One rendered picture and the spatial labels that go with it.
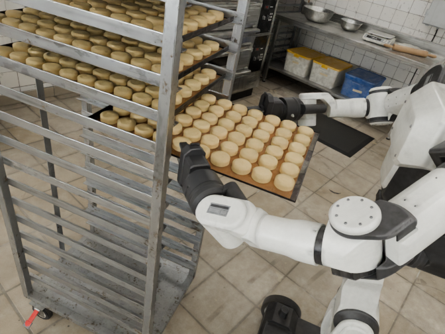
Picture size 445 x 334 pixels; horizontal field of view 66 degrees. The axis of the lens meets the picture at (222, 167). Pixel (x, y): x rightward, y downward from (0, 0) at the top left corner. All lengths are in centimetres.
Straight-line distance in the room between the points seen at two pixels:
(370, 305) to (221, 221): 74
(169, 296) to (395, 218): 136
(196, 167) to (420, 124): 49
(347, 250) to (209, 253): 165
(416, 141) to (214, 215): 47
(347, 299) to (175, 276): 92
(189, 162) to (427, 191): 46
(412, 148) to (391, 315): 160
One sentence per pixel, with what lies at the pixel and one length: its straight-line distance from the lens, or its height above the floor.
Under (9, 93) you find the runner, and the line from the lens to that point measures 117.
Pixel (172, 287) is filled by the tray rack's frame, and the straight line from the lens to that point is 181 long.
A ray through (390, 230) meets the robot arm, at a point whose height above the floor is 131.
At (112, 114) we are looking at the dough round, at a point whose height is 115.
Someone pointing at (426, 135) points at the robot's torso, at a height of 135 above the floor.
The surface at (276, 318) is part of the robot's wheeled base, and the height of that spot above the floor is 21.
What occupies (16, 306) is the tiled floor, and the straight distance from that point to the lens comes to 202.
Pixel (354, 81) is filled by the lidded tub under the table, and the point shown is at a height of 44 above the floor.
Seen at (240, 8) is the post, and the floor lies 144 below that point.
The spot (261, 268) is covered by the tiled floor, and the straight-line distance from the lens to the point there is 217.
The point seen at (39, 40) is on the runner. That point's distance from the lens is 101.
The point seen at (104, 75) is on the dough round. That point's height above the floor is 124.
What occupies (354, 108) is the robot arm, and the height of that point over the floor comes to 118.
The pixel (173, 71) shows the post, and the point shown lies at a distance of 75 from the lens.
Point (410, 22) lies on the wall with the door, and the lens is 488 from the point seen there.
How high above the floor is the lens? 162
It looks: 34 degrees down
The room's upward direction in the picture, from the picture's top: 12 degrees clockwise
